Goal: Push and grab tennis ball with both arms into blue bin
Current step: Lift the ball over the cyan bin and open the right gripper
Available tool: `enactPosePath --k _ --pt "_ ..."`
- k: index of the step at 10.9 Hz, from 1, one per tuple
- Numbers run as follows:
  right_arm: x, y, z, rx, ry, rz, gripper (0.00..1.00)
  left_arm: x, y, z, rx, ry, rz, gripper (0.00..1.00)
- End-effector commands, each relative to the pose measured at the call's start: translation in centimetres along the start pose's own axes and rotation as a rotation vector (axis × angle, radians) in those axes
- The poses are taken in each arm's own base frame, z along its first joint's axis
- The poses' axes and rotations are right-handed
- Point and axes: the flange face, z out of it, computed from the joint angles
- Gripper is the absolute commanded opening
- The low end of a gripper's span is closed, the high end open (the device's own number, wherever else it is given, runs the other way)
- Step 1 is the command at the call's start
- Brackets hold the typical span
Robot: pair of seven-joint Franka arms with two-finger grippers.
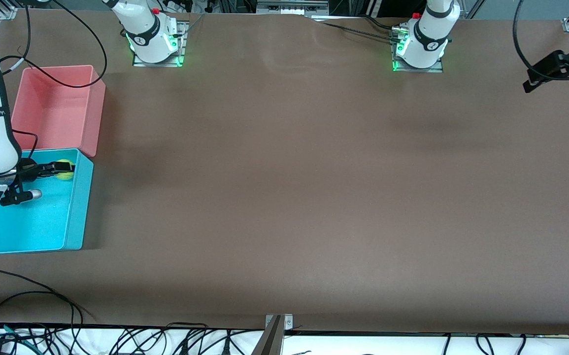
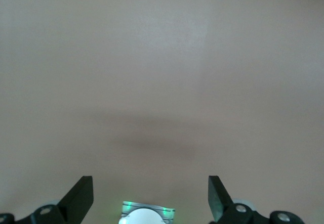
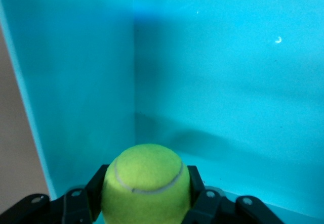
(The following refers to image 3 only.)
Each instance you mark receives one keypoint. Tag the yellow-green tennis ball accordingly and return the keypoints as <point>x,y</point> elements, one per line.
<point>146,183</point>

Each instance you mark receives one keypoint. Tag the blue plastic bin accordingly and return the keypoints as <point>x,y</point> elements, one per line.
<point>215,82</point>

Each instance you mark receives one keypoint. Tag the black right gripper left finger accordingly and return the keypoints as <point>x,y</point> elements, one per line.
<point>76,206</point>

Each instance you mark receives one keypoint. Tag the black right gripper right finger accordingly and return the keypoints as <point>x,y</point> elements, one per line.
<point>210,206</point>

